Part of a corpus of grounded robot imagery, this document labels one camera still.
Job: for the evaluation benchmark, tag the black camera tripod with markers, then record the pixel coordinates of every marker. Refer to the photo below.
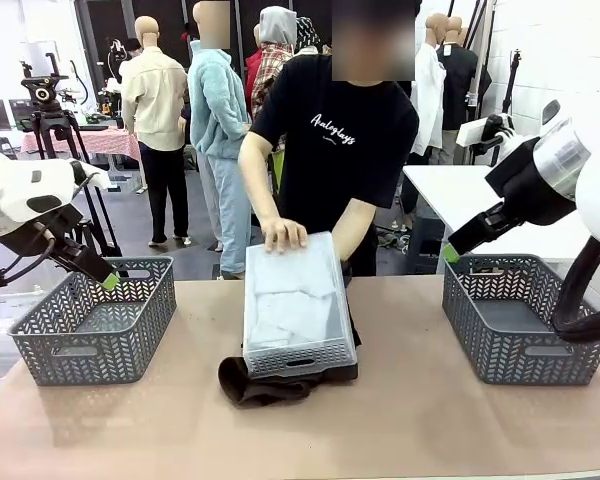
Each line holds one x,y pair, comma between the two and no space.
55,130

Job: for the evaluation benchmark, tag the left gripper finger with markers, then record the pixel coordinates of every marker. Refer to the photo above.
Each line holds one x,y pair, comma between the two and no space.
92,275
100,262

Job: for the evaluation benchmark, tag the grey plastic basket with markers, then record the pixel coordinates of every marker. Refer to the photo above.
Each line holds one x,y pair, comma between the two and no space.
510,355
105,345

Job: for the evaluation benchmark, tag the mannequin in red top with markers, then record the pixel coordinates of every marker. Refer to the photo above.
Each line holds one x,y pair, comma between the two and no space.
252,65

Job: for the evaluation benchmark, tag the mannequin in cream shirt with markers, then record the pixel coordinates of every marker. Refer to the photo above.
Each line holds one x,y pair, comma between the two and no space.
155,100

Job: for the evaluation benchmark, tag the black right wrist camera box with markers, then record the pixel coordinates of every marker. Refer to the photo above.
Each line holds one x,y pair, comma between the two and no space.
510,165

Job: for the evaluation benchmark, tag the white work table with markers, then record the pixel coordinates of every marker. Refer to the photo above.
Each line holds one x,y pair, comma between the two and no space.
455,190

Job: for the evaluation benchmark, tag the black light stand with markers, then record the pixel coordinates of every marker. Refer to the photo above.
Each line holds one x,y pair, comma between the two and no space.
512,85

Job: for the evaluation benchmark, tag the person's left forearm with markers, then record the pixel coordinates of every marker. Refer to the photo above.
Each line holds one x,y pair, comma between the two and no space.
352,225

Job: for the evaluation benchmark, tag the mannequin in lime trousers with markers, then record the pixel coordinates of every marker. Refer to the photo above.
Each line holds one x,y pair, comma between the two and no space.
279,170

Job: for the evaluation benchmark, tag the clear plastic bin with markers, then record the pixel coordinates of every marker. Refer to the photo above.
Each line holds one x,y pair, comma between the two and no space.
300,357

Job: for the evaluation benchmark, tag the person in black t-shirt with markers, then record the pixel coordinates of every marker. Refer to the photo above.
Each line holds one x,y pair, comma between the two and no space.
340,165

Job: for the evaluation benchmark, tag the brown trousers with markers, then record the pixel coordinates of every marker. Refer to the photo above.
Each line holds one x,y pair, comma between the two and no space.
260,390

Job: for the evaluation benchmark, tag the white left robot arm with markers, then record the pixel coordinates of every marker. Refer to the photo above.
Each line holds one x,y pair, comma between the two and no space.
10,180

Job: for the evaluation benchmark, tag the person's right forearm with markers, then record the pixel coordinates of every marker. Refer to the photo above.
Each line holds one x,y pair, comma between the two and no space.
266,200

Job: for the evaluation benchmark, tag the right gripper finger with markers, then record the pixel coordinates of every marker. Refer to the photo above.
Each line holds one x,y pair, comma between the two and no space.
462,240
485,239

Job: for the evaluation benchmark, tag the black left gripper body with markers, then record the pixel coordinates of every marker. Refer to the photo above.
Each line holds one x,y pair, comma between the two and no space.
45,235

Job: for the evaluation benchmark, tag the mannequin in white shirt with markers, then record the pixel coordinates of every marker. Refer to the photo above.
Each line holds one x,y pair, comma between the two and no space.
430,90

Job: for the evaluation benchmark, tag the mannequin in plaid hoodie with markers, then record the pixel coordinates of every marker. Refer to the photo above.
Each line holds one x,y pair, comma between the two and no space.
275,65

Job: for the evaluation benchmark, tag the person in background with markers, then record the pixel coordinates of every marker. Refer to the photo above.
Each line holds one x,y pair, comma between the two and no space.
134,47

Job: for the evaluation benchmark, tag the mannequin in black shirt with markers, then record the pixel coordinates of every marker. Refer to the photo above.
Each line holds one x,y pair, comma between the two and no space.
457,80

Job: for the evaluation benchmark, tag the dark grey stool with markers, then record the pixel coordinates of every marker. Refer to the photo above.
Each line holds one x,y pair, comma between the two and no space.
425,245

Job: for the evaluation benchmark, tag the mannequin with patterned hood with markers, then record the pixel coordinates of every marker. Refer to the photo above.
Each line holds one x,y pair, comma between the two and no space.
307,32

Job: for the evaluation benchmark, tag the grey step stool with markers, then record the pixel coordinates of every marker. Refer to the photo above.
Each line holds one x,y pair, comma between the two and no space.
2,142

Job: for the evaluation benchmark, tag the red checkered tablecloth table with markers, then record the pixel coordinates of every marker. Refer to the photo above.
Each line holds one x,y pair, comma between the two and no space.
110,142

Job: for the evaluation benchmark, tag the person's right hand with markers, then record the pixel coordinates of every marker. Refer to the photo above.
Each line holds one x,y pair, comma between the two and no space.
285,235

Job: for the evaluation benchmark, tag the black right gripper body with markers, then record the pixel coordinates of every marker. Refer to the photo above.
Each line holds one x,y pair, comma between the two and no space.
535,207

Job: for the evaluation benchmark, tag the mannequin in blue fleece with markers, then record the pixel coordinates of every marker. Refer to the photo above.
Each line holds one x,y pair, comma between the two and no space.
215,110

